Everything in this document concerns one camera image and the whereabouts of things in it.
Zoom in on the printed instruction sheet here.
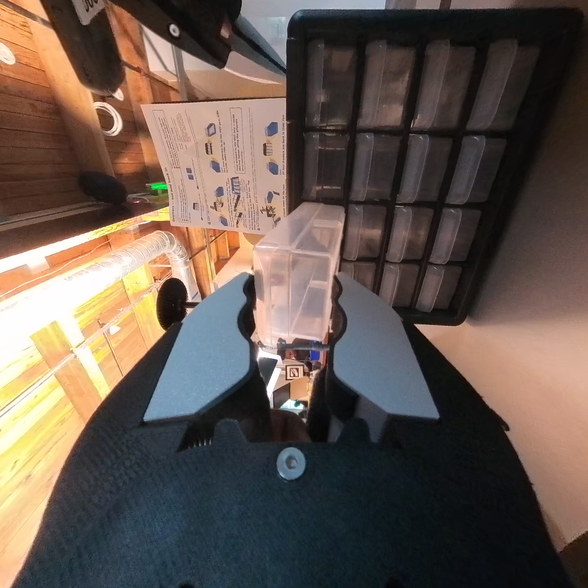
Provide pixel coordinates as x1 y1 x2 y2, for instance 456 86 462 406
140 96 288 229

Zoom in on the black round lamp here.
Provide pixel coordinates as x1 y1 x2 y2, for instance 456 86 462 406
77 171 128 206

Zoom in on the black round ribbed fan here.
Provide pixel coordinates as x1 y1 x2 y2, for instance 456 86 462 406
155 277 200 330

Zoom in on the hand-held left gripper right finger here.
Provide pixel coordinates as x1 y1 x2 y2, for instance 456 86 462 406
327 272 441 444

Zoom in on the white cable coil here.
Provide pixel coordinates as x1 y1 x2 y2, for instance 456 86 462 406
93 89 125 137

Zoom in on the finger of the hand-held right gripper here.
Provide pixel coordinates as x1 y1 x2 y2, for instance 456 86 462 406
227 16 288 87

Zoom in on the silver ventilation duct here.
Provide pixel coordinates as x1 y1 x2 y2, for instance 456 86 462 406
108 230 203 301

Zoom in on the clear plastic drawer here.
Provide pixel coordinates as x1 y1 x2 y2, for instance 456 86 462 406
253 202 346 349

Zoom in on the black drawer cabinet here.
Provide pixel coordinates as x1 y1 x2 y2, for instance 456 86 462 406
286 7 585 327

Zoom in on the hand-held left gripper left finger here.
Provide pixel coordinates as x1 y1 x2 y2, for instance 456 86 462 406
142 272 260 424

